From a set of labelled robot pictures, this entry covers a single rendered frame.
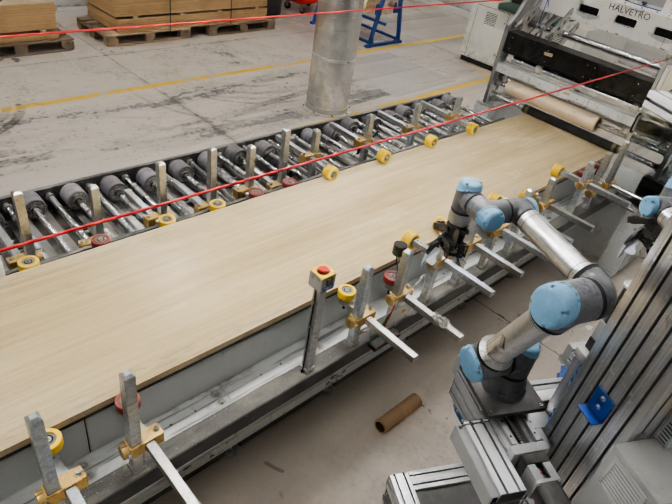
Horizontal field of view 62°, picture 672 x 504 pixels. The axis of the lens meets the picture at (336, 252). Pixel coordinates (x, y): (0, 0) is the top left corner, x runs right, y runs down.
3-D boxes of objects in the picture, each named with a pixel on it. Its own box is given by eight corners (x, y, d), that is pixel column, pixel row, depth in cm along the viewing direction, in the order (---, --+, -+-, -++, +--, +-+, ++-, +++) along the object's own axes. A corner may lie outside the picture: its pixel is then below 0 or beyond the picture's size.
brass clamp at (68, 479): (89, 487, 168) (87, 477, 165) (42, 514, 160) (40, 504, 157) (81, 472, 171) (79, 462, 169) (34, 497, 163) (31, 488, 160)
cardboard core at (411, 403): (423, 399, 306) (386, 427, 288) (420, 408, 311) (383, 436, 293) (412, 390, 310) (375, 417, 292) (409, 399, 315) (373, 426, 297)
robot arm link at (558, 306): (501, 379, 183) (615, 309, 139) (463, 389, 177) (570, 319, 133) (486, 345, 188) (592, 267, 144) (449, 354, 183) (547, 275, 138)
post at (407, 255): (391, 331, 265) (414, 250, 237) (386, 334, 263) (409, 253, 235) (386, 327, 267) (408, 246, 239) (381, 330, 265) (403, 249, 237)
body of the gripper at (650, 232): (645, 250, 210) (661, 224, 202) (630, 237, 216) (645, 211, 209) (661, 250, 212) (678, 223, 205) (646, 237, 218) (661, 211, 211)
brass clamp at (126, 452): (165, 442, 183) (165, 433, 180) (126, 465, 175) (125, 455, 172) (156, 429, 186) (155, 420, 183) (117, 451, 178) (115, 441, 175)
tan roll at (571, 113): (664, 159, 398) (673, 143, 391) (658, 163, 391) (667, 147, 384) (499, 87, 475) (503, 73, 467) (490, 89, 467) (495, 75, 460)
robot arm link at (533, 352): (537, 376, 185) (552, 347, 177) (504, 384, 180) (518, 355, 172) (515, 349, 193) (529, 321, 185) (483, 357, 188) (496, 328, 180)
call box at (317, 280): (334, 289, 204) (337, 272, 200) (319, 296, 200) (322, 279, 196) (321, 278, 208) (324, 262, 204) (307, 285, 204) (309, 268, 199)
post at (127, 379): (144, 470, 186) (135, 373, 158) (134, 476, 184) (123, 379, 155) (139, 463, 188) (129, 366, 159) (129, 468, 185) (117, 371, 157)
